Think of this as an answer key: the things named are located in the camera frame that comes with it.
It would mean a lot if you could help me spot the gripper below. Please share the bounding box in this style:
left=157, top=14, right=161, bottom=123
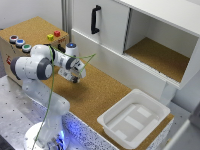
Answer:
left=58, top=58, right=87, bottom=83

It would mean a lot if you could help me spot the yellow block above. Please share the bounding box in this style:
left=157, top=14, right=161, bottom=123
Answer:
left=46, top=33, right=55, bottom=42

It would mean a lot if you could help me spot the green button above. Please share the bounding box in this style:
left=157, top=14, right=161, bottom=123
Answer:
left=21, top=43, right=33, bottom=54

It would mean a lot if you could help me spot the wooden drawer box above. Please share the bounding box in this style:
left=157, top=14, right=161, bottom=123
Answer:
left=0, top=16, right=70, bottom=83

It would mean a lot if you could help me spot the white sliding door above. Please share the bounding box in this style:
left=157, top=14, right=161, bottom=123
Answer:
left=72, top=0, right=131, bottom=55

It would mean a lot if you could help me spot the blue button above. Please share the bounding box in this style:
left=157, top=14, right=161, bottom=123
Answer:
left=15, top=38, right=26, bottom=48

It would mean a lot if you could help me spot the red button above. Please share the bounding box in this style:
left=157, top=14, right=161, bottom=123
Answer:
left=9, top=34, right=19, bottom=44

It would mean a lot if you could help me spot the white plastic box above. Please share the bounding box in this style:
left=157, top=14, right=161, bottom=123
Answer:
left=96, top=88, right=172, bottom=150

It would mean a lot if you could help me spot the white cabinet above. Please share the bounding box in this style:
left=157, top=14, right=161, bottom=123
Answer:
left=68, top=0, right=200, bottom=108

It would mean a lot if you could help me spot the black drawer handle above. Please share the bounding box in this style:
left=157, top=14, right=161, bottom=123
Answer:
left=57, top=45, right=67, bottom=54

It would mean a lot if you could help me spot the green cable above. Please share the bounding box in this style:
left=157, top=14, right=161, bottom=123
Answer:
left=31, top=44, right=97, bottom=150

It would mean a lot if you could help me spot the black door handle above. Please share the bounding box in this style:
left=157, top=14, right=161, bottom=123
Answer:
left=90, top=4, right=102, bottom=35

